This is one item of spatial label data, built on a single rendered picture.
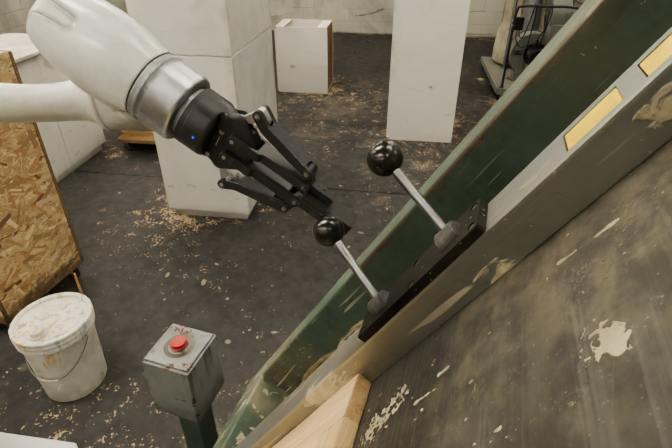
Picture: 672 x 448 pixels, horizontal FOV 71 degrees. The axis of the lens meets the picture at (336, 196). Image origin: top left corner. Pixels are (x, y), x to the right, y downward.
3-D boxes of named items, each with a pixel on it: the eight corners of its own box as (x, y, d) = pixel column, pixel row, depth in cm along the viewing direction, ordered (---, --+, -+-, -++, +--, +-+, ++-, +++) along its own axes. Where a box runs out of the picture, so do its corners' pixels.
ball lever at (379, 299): (388, 316, 53) (323, 225, 58) (407, 298, 51) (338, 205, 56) (367, 327, 50) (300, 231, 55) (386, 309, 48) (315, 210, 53)
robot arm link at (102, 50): (167, 32, 52) (193, 70, 65) (50, -51, 52) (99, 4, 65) (107, 109, 51) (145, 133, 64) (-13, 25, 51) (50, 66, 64)
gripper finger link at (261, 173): (222, 149, 56) (217, 157, 57) (298, 205, 57) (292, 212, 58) (237, 137, 59) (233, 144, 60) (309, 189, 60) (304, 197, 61)
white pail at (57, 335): (69, 344, 224) (37, 267, 200) (128, 351, 221) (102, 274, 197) (22, 403, 198) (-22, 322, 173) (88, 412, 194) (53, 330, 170)
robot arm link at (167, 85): (165, 102, 63) (201, 127, 64) (118, 127, 56) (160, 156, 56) (185, 45, 58) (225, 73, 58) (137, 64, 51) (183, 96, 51)
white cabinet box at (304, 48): (287, 79, 584) (283, 18, 547) (333, 81, 577) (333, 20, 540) (278, 91, 545) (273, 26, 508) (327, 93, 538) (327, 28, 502)
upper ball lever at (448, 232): (455, 253, 46) (375, 156, 51) (481, 229, 44) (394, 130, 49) (435, 262, 44) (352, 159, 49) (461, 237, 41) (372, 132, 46)
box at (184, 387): (184, 371, 121) (172, 321, 112) (226, 384, 118) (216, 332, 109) (155, 411, 111) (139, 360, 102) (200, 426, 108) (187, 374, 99)
